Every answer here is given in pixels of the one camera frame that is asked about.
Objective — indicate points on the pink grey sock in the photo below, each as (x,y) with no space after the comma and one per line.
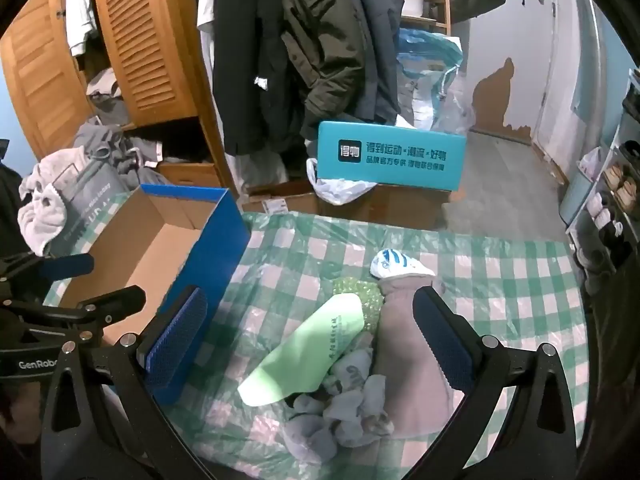
(400,360)

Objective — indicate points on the olive green jacket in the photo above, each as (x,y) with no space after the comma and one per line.
(325,50)

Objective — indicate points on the large blue white plastic bag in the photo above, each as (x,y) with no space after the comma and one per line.
(425,80)

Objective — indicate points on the white fluffy towel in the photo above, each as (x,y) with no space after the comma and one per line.
(45,195)

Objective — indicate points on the grey hoodie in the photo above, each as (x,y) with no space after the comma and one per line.
(115,150)

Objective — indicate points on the light green sock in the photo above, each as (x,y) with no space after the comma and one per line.
(300,350)

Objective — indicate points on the small white bag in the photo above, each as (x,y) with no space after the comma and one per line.
(590,162)

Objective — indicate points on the white blue striped sock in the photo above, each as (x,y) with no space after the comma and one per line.
(395,262)

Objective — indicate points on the metal shoe rack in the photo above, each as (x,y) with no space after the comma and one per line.
(620,130)

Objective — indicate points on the grey folded clothes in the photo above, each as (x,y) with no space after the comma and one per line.
(107,95)

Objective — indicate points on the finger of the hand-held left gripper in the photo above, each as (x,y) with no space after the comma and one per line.
(115,302)
(65,266)

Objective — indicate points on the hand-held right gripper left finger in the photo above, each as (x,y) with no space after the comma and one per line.
(180,340)

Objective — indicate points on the louvered wooden wardrobe door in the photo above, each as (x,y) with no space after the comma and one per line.
(145,35)

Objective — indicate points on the blue cardboard shoe box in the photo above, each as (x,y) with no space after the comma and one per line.
(150,260)

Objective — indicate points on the grey tote bag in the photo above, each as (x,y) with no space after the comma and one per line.
(85,200)

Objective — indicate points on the wooden wardrobe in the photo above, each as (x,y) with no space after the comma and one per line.
(150,140)

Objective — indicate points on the teal cardboard box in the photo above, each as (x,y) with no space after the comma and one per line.
(390,155)

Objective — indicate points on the white shirt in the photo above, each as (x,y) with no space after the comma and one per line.
(80,5)

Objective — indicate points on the green bumpy sock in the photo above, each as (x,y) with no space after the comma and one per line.
(365,295)

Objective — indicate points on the dark grey hanging coat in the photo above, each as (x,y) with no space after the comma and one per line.
(380,35)

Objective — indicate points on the black shoes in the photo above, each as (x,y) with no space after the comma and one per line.
(615,242)

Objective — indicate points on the white shoes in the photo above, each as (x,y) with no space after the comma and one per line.
(600,212)

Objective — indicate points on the green checked blanket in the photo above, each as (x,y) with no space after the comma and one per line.
(500,280)

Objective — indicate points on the beige shoes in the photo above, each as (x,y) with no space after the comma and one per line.
(620,182)

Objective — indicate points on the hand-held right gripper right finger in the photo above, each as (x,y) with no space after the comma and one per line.
(445,335)

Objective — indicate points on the brown cardboard box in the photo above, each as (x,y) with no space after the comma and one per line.
(400,205)

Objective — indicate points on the black hanging coat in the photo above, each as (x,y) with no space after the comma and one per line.
(250,60)

